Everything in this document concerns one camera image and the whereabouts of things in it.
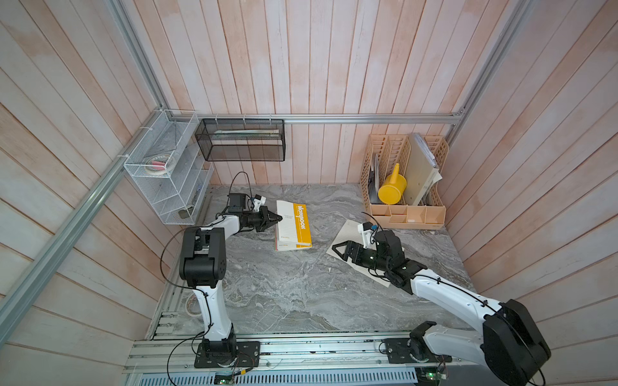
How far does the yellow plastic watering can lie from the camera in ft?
3.20

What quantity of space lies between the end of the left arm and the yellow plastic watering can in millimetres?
464

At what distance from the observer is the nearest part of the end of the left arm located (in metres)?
0.83
